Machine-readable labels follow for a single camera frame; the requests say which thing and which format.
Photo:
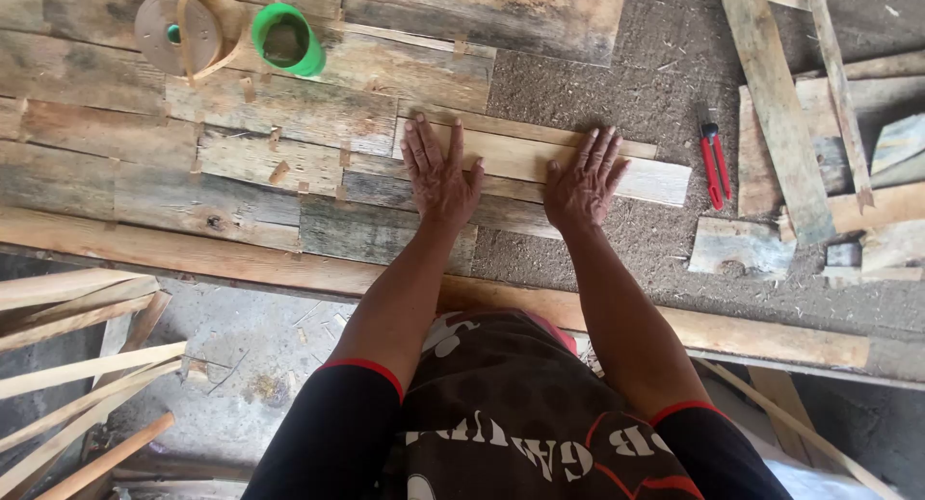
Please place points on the person's left hand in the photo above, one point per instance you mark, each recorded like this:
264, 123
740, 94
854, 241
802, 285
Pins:
441, 193

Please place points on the person's right hand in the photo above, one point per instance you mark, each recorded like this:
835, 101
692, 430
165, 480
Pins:
578, 200

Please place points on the pale wood plank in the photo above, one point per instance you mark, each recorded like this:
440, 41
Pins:
517, 162

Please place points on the thin pale wood strip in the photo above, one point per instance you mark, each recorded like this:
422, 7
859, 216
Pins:
520, 131

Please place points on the small wood chip block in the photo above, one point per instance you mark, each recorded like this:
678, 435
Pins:
279, 172

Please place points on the short weathered wood block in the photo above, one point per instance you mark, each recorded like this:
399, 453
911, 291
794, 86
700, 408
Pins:
741, 246

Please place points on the green plastic cup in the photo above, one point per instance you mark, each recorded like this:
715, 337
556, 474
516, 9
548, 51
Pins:
289, 41

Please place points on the long grey weathered board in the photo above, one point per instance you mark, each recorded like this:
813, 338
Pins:
777, 102

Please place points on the person's dark printed shirt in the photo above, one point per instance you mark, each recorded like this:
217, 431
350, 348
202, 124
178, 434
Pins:
506, 413

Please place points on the long wood edge beam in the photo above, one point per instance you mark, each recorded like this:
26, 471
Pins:
181, 253

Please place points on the narrow weathered wood slat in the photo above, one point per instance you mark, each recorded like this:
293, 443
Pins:
838, 88

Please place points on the brown wood board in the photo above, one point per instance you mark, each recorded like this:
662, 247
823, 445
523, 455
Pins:
784, 406

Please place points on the roll of wood edge banding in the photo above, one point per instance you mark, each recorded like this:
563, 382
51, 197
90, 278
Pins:
181, 34

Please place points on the heap of wood offcuts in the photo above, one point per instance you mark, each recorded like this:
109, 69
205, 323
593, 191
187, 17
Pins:
889, 196

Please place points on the thin long wood stick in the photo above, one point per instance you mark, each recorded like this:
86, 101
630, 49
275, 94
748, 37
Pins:
802, 431

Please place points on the panel of weathered wood planks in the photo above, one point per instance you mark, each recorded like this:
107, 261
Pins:
108, 131

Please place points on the white plastic sheet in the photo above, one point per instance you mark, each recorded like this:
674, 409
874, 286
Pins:
809, 478

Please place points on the pile of pale wood slats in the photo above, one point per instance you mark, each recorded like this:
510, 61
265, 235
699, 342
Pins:
65, 370

